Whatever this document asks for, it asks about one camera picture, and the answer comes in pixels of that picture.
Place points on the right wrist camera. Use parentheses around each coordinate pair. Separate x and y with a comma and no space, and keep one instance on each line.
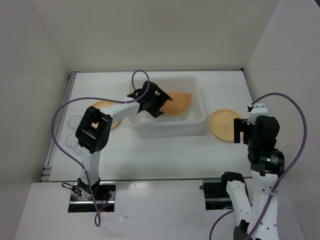
(255,110)

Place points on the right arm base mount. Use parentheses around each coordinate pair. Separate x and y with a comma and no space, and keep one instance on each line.
(215,197)

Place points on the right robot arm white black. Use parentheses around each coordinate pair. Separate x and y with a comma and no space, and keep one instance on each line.
(256,219)

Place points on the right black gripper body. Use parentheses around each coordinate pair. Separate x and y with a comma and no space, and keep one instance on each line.
(252,140)

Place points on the clear plastic bin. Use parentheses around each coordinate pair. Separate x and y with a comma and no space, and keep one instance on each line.
(184,115)

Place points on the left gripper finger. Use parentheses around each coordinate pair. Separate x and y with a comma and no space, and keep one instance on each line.
(167,97)
(155,112)

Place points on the clear glass cup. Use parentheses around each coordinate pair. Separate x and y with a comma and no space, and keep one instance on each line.
(74,122)
(72,143)

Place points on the near clear glass cup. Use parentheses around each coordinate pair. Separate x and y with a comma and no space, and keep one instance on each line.
(72,143)

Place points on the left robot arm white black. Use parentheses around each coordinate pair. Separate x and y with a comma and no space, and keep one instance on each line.
(94,129)

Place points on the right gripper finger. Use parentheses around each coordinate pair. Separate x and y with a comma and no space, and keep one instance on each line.
(239,136)
(242,126)

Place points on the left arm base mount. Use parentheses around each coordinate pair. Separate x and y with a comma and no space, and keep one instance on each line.
(81,202)

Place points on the left beige plastic plate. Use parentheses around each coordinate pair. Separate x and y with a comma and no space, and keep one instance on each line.
(104,106)

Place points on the far clear glass cup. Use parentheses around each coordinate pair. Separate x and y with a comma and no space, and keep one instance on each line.
(74,122)

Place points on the triangular woven bamboo tray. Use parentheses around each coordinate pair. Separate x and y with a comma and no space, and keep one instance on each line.
(179,105)

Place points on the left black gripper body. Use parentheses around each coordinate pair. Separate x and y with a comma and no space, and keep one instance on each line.
(156,101)

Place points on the beige bear plate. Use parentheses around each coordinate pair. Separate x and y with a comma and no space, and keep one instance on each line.
(221,124)

